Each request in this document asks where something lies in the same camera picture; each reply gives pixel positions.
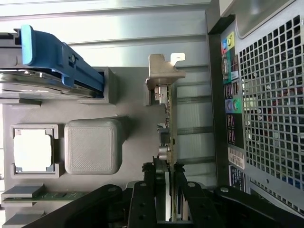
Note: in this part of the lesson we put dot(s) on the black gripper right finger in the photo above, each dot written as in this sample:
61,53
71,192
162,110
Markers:
199,206

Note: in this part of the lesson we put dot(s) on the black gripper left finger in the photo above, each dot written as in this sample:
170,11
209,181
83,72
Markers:
142,206

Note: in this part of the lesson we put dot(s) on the grey plastic parts rack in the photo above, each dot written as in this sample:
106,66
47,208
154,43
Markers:
133,133

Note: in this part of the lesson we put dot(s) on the green RAM stick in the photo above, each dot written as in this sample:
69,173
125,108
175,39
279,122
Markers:
59,196

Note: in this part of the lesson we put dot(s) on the silver CPU chip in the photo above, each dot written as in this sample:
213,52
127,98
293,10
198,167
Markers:
33,149

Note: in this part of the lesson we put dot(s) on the silver hard disk drive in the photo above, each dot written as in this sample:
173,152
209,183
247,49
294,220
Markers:
35,83

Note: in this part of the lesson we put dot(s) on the black open PC case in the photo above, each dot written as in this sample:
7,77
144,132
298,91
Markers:
259,14

